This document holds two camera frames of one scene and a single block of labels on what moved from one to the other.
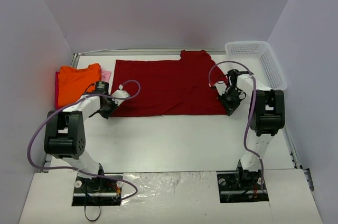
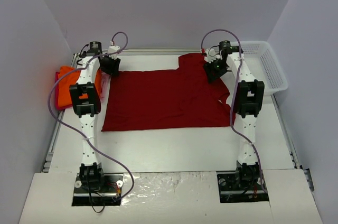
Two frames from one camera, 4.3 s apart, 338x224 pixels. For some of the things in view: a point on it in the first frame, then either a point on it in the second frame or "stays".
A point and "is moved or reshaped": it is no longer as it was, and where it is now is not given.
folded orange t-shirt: [73, 82] stays
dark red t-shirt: [168, 87] is moved or reshaped
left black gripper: [106, 110] → [110, 66]
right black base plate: [241, 186] stays
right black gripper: [229, 103] → [214, 71]
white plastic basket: [258, 57] stays
